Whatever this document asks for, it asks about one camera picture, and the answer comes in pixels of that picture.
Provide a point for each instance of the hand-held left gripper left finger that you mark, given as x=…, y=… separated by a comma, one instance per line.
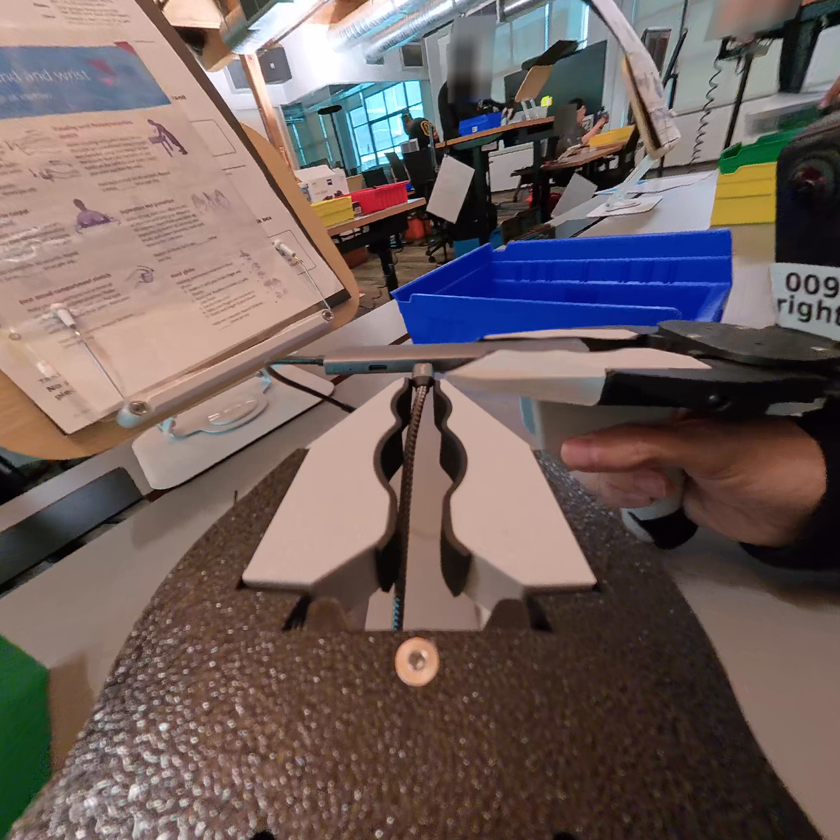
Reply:
x=315, y=518

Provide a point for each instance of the green plastic bin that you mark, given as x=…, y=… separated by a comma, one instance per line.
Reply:
x=754, y=154
x=23, y=728

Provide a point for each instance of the white cardboard box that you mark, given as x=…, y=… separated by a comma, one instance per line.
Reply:
x=325, y=184

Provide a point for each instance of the black office chair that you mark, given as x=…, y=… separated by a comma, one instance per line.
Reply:
x=423, y=177

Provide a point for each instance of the red plastic bin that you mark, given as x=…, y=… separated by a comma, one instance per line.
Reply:
x=379, y=197

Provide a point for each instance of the dark green partition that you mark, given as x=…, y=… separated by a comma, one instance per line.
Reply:
x=577, y=79

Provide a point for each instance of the wooden document stand white base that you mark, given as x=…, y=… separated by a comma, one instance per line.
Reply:
x=295, y=197
x=646, y=98

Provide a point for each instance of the person's right forearm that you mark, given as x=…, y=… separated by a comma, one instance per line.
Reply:
x=830, y=518

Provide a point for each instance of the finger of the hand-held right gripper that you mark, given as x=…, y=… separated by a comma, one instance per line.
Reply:
x=610, y=344
x=558, y=380

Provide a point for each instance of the blue plastic bin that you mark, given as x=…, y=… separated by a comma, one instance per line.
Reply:
x=564, y=289

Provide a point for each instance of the printed instruction sheet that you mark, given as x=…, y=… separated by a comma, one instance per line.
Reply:
x=131, y=229

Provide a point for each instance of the person's right hand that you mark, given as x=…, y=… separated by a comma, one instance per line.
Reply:
x=741, y=472

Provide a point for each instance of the small blue bin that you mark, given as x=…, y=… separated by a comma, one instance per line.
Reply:
x=482, y=124

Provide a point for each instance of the wooden background desk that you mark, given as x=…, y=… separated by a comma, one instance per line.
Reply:
x=499, y=128
x=374, y=220

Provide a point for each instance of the beige board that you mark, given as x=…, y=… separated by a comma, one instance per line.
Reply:
x=533, y=84

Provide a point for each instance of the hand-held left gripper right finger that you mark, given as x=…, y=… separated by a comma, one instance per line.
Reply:
x=518, y=518

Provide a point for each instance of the yellow plastic bin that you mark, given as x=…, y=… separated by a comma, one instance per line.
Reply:
x=745, y=180
x=333, y=211
x=741, y=210

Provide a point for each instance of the grey hanging sheet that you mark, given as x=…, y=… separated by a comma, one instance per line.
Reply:
x=449, y=190

